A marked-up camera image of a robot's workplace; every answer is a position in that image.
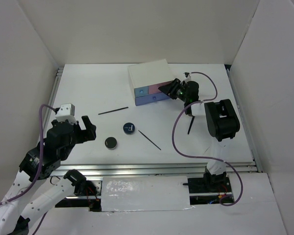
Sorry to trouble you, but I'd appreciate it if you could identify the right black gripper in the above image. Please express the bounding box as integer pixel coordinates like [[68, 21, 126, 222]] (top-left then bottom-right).
[[159, 78, 190, 103]]

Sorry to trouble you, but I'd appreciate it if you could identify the pink drawer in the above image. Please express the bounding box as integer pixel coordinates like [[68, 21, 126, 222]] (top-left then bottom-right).
[[148, 81, 170, 94]]

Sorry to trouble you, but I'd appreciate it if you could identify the black lid powder jar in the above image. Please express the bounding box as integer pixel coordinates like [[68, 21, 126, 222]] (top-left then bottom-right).
[[104, 137, 118, 150]]

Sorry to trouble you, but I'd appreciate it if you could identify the light blue small drawer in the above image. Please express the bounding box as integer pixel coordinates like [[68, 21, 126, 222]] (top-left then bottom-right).
[[134, 86, 148, 97]]

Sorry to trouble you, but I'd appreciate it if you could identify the purple wide drawer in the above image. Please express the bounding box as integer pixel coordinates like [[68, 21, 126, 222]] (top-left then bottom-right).
[[135, 93, 169, 106]]

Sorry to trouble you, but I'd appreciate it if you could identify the navy lid powder jar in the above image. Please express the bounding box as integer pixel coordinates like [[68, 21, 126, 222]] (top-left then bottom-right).
[[122, 122, 135, 135]]

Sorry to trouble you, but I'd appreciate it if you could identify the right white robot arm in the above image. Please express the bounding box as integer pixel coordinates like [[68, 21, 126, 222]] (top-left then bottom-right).
[[158, 78, 240, 192]]

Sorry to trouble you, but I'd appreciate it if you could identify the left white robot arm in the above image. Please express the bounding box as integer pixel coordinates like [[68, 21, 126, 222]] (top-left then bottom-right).
[[0, 116, 97, 235]]

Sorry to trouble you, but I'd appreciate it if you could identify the large black makeup brush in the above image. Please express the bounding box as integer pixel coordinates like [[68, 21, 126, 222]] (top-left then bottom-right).
[[187, 117, 195, 135]]

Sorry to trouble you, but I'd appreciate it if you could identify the white drawer cabinet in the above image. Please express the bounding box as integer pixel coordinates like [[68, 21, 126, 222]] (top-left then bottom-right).
[[127, 59, 174, 100]]

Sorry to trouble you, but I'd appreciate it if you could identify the thin black brush far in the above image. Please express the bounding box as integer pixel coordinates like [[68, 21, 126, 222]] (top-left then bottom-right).
[[98, 107, 129, 115]]

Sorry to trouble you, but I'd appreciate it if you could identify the thin black brush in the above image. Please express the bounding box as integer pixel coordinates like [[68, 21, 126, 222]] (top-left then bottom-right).
[[138, 130, 161, 151], [98, 107, 129, 115]]

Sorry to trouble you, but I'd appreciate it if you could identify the thin black brush near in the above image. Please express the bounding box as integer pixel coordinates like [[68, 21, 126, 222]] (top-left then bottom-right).
[[138, 130, 161, 151]]

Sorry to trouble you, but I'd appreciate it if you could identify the white taped cover plate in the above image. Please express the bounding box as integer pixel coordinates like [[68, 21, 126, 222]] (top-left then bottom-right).
[[101, 176, 191, 212]]

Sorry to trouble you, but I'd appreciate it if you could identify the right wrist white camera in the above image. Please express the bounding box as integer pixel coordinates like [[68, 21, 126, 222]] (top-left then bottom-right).
[[184, 72, 192, 81]]

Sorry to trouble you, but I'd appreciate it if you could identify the wrist white camera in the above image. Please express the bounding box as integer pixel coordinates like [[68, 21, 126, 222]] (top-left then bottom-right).
[[55, 103, 77, 125], [184, 72, 192, 81]]

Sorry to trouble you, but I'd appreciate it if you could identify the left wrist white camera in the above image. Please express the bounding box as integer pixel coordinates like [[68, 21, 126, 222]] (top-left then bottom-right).
[[55, 103, 77, 125]]

